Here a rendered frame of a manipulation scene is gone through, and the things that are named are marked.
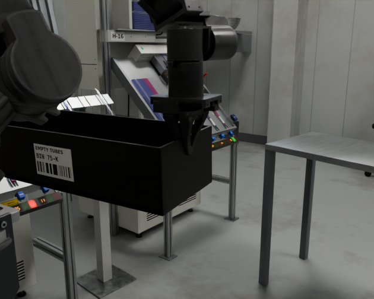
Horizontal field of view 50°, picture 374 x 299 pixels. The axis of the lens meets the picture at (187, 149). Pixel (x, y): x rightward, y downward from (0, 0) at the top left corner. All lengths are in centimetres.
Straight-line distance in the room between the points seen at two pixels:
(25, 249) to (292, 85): 364
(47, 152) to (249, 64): 489
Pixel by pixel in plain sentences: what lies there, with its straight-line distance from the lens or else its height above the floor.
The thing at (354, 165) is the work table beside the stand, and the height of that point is 79.
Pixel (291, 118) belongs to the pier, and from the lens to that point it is 502.
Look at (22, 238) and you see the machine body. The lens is 222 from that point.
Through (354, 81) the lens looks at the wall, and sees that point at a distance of 502.
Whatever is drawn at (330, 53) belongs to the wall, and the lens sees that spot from 510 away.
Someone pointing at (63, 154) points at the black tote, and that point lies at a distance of 74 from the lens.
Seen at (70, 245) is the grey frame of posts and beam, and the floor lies 37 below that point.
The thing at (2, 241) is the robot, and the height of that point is 101.
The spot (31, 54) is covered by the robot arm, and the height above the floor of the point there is 127.
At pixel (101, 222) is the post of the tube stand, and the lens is 222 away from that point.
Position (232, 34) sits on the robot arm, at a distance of 70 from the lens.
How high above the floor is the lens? 127
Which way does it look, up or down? 14 degrees down
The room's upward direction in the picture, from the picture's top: straight up
